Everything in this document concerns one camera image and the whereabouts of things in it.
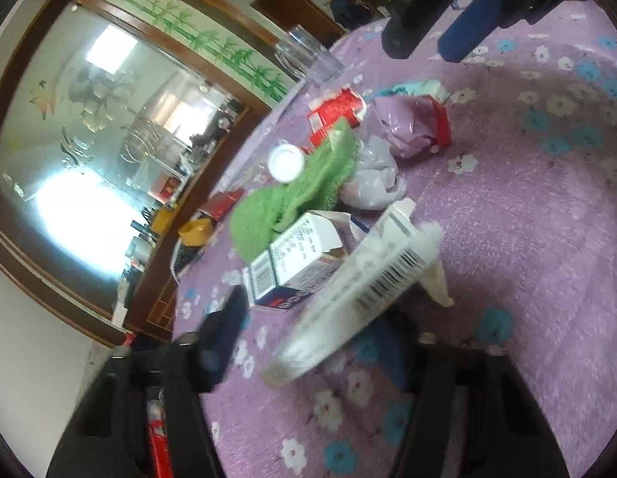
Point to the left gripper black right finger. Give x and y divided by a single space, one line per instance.
471 413

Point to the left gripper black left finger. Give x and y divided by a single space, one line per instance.
141 416

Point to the teal tissue pack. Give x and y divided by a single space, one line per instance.
429 87

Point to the long white medicine box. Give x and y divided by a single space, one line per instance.
394 255

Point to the white plastic bottle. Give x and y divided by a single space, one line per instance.
285 163

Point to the white blue carton box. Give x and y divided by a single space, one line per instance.
299 262

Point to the green fluffy cloth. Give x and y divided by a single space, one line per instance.
269 211

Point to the purple crumpled plastic bag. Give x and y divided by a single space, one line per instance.
411 125

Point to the red cigarette pack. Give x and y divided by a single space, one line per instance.
326 111

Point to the clear glass mug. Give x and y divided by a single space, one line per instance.
305 57

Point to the clear crumpled plastic bag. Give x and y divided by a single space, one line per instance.
376 182

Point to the purple floral tablecloth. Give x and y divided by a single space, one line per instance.
527 198

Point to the dark red flat box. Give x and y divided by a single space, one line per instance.
220 204

